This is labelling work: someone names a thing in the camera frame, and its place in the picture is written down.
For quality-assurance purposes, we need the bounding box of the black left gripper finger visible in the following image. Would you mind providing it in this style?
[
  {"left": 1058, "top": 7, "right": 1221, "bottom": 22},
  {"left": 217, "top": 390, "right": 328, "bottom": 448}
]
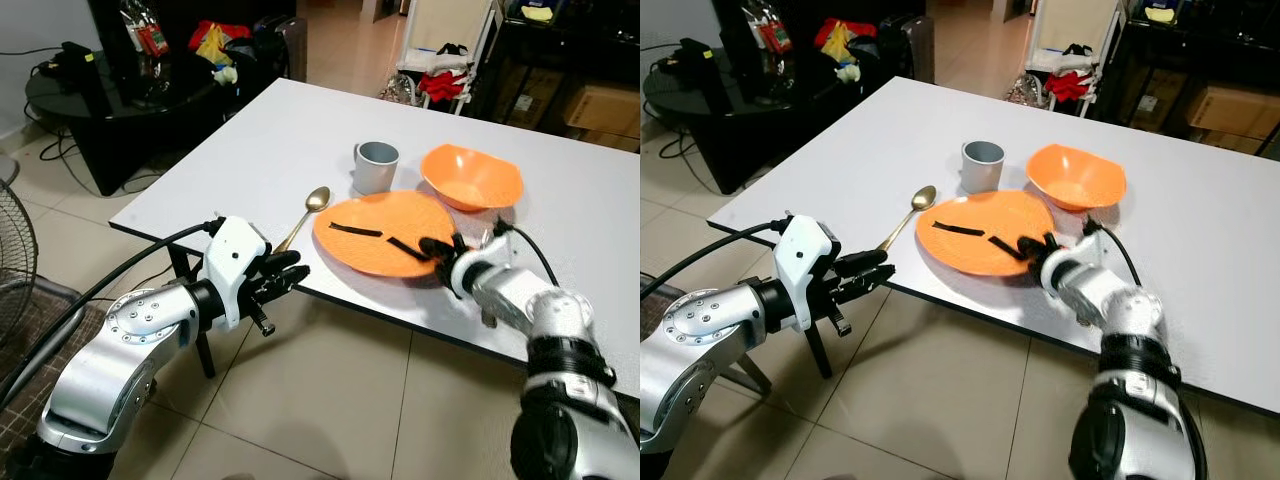
[
  {"left": 263, "top": 265, "right": 312, "bottom": 301},
  {"left": 257, "top": 249, "right": 304, "bottom": 278},
  {"left": 836, "top": 249, "right": 890, "bottom": 278},
  {"left": 845, "top": 264, "right": 897, "bottom": 302}
]

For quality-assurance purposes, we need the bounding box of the orange plastic plate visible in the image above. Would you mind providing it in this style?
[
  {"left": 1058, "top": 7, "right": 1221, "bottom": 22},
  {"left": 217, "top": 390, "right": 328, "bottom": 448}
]
[
  {"left": 914, "top": 189, "right": 1057, "bottom": 279},
  {"left": 312, "top": 189, "right": 462, "bottom": 279}
]

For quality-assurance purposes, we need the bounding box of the black table leg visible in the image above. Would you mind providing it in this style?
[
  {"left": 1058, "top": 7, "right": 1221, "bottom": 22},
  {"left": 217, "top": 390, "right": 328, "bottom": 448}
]
[
  {"left": 804, "top": 318, "right": 837, "bottom": 382},
  {"left": 169, "top": 244, "right": 217, "bottom": 380}
]

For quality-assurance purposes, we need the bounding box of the gold metal spoon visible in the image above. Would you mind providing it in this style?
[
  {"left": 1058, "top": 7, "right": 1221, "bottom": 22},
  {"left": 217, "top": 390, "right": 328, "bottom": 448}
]
[
  {"left": 877, "top": 184, "right": 939, "bottom": 252},
  {"left": 274, "top": 185, "right": 333, "bottom": 254}
]

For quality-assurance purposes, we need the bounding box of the orange plastic bowl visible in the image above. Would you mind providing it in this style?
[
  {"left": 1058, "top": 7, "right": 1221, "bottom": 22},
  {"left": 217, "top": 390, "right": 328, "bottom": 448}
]
[
  {"left": 419, "top": 143, "right": 525, "bottom": 213},
  {"left": 1025, "top": 143, "right": 1129, "bottom": 213}
]

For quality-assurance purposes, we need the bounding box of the grey cup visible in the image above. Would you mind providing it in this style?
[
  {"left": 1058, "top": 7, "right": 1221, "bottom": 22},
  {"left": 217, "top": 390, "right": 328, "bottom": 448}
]
[
  {"left": 960, "top": 139, "right": 1006, "bottom": 195},
  {"left": 351, "top": 140, "right": 401, "bottom": 197}
]

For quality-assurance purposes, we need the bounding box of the patterned brown bag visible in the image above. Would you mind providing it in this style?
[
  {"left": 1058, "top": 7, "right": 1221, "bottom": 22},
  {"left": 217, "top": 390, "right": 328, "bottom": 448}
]
[
  {"left": 379, "top": 74, "right": 417, "bottom": 107},
  {"left": 1004, "top": 74, "right": 1043, "bottom": 109}
]

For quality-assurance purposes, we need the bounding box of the red cloth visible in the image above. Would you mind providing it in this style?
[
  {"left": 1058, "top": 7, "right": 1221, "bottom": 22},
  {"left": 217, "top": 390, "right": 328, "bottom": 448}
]
[
  {"left": 417, "top": 69, "right": 469, "bottom": 105},
  {"left": 1044, "top": 69, "right": 1097, "bottom": 105}
]

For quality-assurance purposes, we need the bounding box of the black round side table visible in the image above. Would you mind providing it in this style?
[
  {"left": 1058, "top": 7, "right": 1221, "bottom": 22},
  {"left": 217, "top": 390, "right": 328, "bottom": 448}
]
[
  {"left": 642, "top": 40, "right": 883, "bottom": 197},
  {"left": 24, "top": 44, "right": 273, "bottom": 197}
]

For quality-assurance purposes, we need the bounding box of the dark suitcase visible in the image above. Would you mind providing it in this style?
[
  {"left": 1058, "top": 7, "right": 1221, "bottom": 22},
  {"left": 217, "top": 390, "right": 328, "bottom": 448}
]
[
  {"left": 877, "top": 14, "right": 937, "bottom": 87},
  {"left": 254, "top": 14, "right": 309, "bottom": 85}
]

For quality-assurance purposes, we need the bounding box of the brown cardboard box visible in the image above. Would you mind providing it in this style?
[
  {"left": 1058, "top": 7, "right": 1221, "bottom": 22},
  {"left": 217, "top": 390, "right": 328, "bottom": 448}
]
[
  {"left": 1187, "top": 84, "right": 1267, "bottom": 142},
  {"left": 562, "top": 84, "right": 641, "bottom": 142}
]

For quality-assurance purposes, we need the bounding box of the white folding chair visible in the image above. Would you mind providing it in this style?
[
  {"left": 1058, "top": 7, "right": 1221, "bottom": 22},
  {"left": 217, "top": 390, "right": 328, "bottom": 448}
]
[
  {"left": 1019, "top": 0, "right": 1122, "bottom": 117},
  {"left": 394, "top": 0, "right": 502, "bottom": 117}
]

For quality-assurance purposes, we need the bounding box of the clear bottle with red label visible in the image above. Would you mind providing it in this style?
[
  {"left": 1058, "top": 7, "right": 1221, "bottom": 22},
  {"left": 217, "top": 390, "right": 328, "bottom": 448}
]
[
  {"left": 741, "top": 0, "right": 794, "bottom": 61},
  {"left": 119, "top": 0, "right": 172, "bottom": 63}
]

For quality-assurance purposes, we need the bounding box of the dark floor fan grille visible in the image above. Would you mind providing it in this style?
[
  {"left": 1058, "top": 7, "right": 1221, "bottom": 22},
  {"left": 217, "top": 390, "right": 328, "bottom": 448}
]
[{"left": 0, "top": 178, "right": 40, "bottom": 323}]

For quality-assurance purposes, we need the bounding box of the black shelf unit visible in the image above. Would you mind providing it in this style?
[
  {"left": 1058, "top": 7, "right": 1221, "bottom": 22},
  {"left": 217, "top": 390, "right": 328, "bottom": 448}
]
[
  {"left": 469, "top": 0, "right": 641, "bottom": 153},
  {"left": 1099, "top": 0, "right": 1280, "bottom": 159}
]

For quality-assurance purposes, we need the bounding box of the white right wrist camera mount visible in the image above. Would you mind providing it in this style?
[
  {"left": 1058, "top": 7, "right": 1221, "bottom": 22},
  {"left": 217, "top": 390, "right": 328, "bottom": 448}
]
[
  {"left": 450, "top": 234, "right": 517, "bottom": 303},
  {"left": 1040, "top": 234, "right": 1107, "bottom": 301}
]

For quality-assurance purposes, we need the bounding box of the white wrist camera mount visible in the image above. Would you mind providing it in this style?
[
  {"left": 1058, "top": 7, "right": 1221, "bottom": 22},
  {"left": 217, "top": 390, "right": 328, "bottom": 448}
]
[
  {"left": 202, "top": 214, "right": 270, "bottom": 332},
  {"left": 450, "top": 234, "right": 517, "bottom": 303},
  {"left": 1040, "top": 234, "right": 1107, "bottom": 301},
  {"left": 774, "top": 214, "right": 840, "bottom": 332}
]

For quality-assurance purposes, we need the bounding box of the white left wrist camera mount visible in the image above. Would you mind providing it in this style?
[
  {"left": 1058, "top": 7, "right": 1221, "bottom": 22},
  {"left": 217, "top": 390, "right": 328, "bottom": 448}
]
[
  {"left": 202, "top": 214, "right": 270, "bottom": 332},
  {"left": 774, "top": 214, "right": 840, "bottom": 332}
]

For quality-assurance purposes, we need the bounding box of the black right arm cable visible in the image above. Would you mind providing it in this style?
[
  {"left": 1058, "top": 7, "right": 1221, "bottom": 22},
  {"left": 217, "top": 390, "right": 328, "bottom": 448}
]
[
  {"left": 493, "top": 218, "right": 562, "bottom": 288},
  {"left": 1086, "top": 218, "right": 1143, "bottom": 288}
]

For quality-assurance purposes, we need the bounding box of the black device with cables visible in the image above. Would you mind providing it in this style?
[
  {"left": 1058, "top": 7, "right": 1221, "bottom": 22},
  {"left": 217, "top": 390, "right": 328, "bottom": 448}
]
[
  {"left": 671, "top": 39, "right": 717, "bottom": 87},
  {"left": 44, "top": 41, "right": 97, "bottom": 88}
]

